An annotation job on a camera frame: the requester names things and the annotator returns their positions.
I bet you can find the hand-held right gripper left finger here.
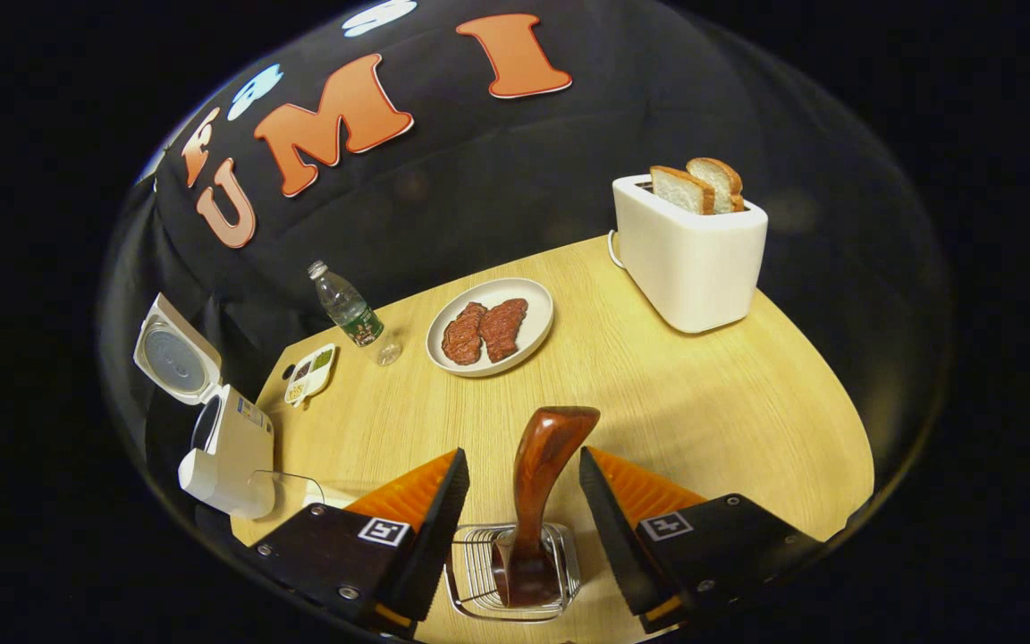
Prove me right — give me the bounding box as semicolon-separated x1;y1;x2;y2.
242;447;471;638

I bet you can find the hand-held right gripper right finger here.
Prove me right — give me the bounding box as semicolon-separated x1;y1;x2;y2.
579;445;824;634

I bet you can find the metal wire chopstick holder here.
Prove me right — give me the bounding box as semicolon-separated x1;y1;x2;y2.
443;521;583;624

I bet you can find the brown wooden spoon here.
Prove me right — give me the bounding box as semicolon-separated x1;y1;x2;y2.
493;405;601;609

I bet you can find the white rice cooker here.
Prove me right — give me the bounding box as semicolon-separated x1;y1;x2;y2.
133;293;276;521

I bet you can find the white divided bean dish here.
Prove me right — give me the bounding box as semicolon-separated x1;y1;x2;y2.
283;343;338;409

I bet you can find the red meat piece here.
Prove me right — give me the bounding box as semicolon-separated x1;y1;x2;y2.
441;302;489;366
479;298;529;363

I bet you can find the clear plastic water bottle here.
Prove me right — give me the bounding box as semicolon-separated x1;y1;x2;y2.
308;259;402;368

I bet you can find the white round plate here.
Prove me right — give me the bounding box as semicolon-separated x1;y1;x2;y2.
426;277;555;378

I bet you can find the white toaster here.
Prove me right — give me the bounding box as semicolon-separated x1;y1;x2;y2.
612;174;769;335

